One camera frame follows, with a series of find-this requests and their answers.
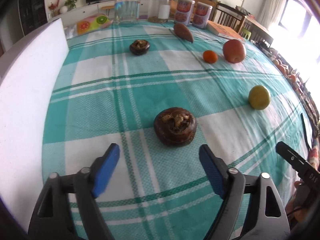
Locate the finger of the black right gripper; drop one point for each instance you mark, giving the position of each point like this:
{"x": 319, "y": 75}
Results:
{"x": 293, "y": 158}

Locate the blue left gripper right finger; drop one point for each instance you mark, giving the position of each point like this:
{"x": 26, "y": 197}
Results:
{"x": 215, "y": 169}

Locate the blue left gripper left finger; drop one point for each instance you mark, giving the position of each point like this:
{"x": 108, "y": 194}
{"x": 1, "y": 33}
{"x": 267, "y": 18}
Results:
{"x": 103, "y": 168}

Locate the dark water chestnut front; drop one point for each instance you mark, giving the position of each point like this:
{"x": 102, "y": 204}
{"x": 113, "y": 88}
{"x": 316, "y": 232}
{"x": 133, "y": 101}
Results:
{"x": 175, "y": 127}

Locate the dark water chestnut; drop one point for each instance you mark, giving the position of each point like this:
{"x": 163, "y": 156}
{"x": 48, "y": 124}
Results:
{"x": 139, "y": 47}
{"x": 175, "y": 127}

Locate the yellow green pear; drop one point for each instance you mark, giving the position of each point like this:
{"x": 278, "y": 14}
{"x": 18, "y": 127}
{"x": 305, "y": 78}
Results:
{"x": 259, "y": 97}

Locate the small orange tangerine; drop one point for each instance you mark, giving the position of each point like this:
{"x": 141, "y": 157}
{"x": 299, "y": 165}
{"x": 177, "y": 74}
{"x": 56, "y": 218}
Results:
{"x": 210, "y": 56}

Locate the red apple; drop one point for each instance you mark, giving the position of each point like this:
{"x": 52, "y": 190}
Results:
{"x": 234, "y": 51}

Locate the small sweet potato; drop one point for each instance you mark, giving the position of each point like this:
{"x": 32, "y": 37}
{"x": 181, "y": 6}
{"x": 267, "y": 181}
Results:
{"x": 183, "y": 32}

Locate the person's right hand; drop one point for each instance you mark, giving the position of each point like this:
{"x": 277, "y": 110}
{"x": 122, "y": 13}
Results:
{"x": 295, "y": 214}

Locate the teal white plaid tablecloth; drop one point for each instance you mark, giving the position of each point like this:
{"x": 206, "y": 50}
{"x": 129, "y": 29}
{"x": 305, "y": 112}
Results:
{"x": 160, "y": 98}

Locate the fruit pile on side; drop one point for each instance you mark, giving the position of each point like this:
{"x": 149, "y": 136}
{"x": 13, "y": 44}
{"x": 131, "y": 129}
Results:
{"x": 284, "y": 69}

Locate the fruit pattern cushion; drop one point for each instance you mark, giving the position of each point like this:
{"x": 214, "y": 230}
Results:
{"x": 93, "y": 23}

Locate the orange book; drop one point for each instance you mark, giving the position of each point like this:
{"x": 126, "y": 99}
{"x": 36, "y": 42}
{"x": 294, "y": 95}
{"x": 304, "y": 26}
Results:
{"x": 223, "y": 31}

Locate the white tv cabinet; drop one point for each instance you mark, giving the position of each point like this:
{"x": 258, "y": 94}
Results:
{"x": 79, "y": 13}

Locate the red food can right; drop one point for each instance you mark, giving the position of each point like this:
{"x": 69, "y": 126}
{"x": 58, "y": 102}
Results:
{"x": 201, "y": 15}

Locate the clear glass jar gold lid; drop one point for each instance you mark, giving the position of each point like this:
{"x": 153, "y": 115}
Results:
{"x": 126, "y": 11}

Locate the red flower vase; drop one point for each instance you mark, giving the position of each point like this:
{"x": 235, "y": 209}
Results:
{"x": 54, "y": 8}

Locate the clear jar black lid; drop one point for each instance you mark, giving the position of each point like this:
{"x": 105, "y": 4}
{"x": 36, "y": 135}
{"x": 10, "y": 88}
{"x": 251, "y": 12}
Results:
{"x": 159, "y": 11}

